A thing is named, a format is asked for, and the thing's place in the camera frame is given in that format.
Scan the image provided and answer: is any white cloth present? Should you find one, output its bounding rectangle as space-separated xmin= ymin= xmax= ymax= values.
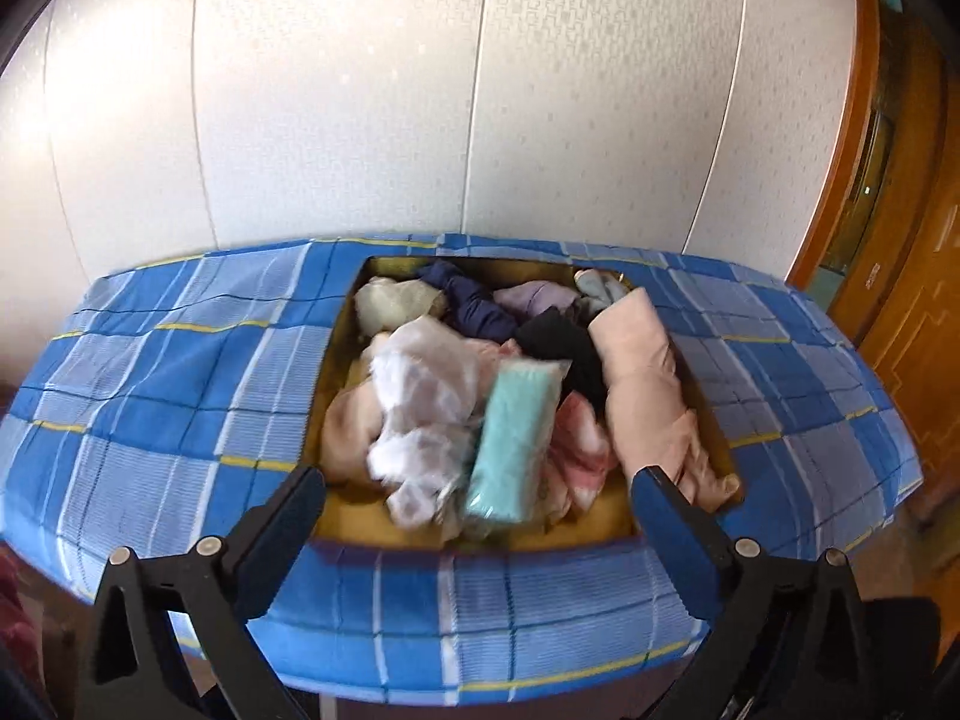
xmin=364 ymin=315 xmax=496 ymax=530

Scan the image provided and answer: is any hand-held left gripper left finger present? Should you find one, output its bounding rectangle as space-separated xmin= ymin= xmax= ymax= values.
xmin=75 ymin=463 xmax=328 ymax=720

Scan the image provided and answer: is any grey underwear with pink trim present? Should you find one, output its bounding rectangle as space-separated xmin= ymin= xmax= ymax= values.
xmin=574 ymin=268 xmax=637 ymax=312

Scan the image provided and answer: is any navy cloth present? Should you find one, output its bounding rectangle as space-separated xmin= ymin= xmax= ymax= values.
xmin=416 ymin=261 xmax=526 ymax=353

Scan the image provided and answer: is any black cloth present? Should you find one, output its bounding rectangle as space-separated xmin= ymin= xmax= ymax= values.
xmin=514 ymin=307 xmax=608 ymax=417

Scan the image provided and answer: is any yellow-lined storage box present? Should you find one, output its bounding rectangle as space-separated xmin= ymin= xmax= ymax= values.
xmin=307 ymin=255 xmax=743 ymax=552

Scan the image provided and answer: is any lilac cloth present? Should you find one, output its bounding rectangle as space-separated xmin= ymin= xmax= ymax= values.
xmin=491 ymin=280 xmax=582 ymax=323

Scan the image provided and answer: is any light pink garment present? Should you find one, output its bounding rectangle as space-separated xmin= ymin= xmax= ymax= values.
xmin=587 ymin=289 xmax=740 ymax=515

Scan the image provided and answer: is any beige cloth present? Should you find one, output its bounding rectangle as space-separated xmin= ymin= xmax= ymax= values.
xmin=321 ymin=382 xmax=391 ymax=488

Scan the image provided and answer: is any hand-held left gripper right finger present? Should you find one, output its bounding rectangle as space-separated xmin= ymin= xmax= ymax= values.
xmin=630 ymin=465 xmax=908 ymax=720

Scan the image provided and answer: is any teal packet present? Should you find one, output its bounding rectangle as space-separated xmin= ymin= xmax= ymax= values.
xmin=461 ymin=358 xmax=575 ymax=522

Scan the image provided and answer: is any wooden door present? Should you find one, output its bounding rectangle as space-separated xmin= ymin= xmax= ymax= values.
xmin=787 ymin=0 xmax=960 ymax=466

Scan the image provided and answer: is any blue plaid bed sheet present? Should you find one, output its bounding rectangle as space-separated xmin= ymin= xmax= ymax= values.
xmin=0 ymin=231 xmax=925 ymax=695

